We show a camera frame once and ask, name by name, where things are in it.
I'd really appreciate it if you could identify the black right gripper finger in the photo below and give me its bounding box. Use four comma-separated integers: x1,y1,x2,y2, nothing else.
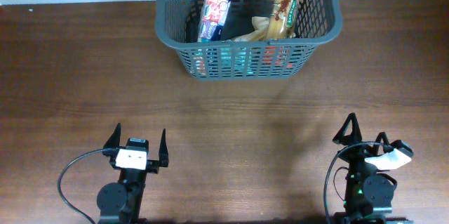
332,112,362,146
373,132,391,150

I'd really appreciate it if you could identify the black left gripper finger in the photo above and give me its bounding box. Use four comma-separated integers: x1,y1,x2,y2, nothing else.
103,123,121,149
159,129,169,168

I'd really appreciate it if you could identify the teal wet wipes packet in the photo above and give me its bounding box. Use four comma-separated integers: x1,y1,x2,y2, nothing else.
220,48,254,77

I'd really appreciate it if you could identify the San Remo spaghetti packet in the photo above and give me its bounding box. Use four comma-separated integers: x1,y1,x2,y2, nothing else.
264,0,300,40

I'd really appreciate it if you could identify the brown paper bag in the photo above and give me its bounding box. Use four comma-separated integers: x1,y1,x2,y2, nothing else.
232,16,270,41

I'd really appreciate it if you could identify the grey plastic mesh basket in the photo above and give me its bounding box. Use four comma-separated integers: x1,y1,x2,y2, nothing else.
155,0,342,81

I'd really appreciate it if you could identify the colourful Kleenex tissue pack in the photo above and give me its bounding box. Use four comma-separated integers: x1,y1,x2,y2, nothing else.
197,0,232,43

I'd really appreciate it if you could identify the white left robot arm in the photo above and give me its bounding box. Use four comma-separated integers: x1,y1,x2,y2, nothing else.
97,124,169,224

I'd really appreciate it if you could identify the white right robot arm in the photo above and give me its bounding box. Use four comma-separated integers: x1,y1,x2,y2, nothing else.
323,112,414,223

